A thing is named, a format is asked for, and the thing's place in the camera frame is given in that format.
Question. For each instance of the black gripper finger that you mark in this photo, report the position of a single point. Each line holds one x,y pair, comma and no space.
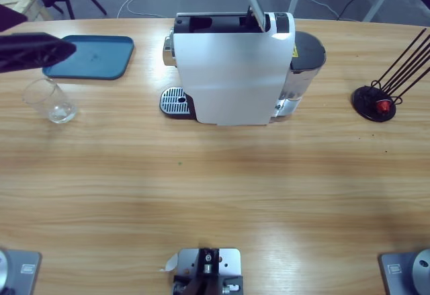
10,17
33,51

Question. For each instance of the clear drinking glass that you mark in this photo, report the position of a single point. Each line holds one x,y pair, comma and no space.
62,112

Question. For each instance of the white capsule coffee machine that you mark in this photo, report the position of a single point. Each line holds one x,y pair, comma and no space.
235,73

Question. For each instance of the red coffee capsule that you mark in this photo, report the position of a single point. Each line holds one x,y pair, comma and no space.
383,107

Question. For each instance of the wooden crate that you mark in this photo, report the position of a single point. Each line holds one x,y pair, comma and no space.
30,4

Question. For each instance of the blue plastic tray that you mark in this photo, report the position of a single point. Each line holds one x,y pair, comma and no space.
100,56

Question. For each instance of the clear water tank black lid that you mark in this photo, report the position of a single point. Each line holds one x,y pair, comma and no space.
307,56

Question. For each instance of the black capsule holder with rods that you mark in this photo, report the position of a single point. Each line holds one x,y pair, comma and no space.
364,100

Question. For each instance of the black drip tray steel grille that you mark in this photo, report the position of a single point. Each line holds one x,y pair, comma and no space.
174,101

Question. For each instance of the white paper tag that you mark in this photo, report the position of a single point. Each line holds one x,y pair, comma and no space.
171,263

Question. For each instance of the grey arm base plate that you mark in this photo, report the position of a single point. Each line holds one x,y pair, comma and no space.
399,268
20,268

